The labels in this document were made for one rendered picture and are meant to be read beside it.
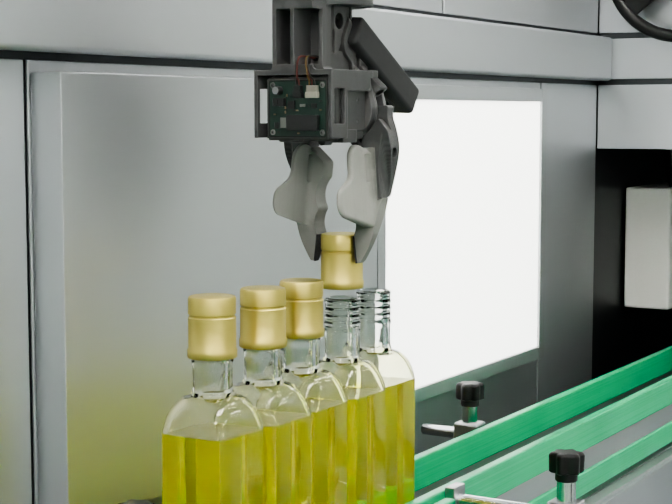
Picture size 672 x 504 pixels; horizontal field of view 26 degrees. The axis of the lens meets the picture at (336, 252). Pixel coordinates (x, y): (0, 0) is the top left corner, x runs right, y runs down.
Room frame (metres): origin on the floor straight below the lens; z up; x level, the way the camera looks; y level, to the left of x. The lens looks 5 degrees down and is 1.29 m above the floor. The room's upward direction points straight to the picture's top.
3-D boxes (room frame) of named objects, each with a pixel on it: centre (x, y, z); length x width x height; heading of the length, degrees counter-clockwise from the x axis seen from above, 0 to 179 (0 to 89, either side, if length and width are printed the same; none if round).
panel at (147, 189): (1.45, -0.02, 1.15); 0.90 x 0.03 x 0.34; 149
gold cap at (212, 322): (1.02, 0.09, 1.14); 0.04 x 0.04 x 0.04
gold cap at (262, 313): (1.07, 0.05, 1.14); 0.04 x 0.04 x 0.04
